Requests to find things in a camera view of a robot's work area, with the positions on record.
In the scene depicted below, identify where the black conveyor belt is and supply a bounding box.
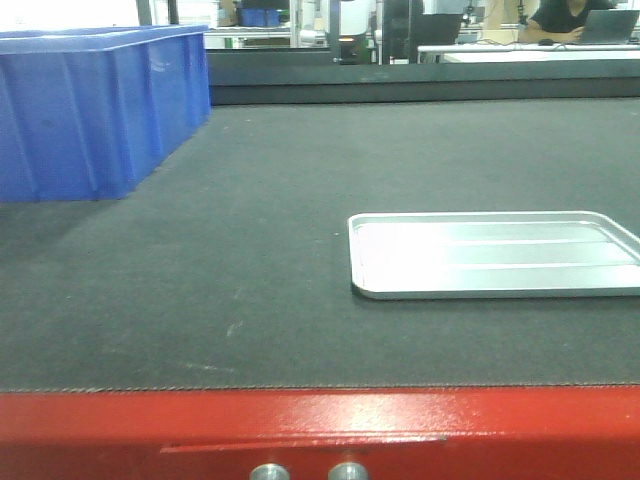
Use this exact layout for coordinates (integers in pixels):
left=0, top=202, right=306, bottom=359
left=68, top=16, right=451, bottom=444
left=1, top=99, right=639, bottom=391

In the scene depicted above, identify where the blue bin on conveyor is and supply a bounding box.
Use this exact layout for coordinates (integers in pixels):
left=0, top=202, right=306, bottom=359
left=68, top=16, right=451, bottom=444
left=1, top=25, right=211, bottom=202

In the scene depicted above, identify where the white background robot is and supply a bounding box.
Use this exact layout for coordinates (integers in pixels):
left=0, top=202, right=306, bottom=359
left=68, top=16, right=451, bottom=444
left=337, top=0, right=375, bottom=65

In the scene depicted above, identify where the silver metal tray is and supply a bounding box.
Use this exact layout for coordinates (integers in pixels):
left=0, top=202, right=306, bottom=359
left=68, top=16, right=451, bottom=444
left=347, top=211, right=639, bottom=300

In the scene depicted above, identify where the black office chair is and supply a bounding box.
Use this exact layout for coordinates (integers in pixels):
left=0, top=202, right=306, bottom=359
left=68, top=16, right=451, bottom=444
left=381, top=0, right=464, bottom=64

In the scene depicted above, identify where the right silver bolt head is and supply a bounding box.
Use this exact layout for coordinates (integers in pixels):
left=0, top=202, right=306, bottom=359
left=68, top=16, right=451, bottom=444
left=327, top=462, right=369, bottom=480

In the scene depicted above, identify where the silver bolt head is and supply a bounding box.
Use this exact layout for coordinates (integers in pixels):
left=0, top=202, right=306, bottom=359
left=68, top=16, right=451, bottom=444
left=249, top=463, right=290, bottom=480
left=327, top=462, right=369, bottom=480

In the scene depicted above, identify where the left silver bolt head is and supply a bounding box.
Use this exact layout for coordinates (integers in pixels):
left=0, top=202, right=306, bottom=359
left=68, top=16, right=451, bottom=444
left=249, top=463, right=290, bottom=480

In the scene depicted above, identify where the person in black shirt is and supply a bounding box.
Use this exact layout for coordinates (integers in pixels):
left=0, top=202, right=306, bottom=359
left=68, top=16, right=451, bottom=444
left=518, top=0, right=615, bottom=43

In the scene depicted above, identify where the white background table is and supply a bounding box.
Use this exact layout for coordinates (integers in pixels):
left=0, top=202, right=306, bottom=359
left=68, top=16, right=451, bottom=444
left=417, top=43, right=639, bottom=64

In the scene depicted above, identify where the grey laptop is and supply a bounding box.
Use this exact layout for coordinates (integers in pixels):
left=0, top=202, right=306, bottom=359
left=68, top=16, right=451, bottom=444
left=579, top=9, right=639, bottom=45

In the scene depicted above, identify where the red conveyor frame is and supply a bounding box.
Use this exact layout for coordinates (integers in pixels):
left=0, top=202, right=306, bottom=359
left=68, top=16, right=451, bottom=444
left=1, top=386, right=639, bottom=479

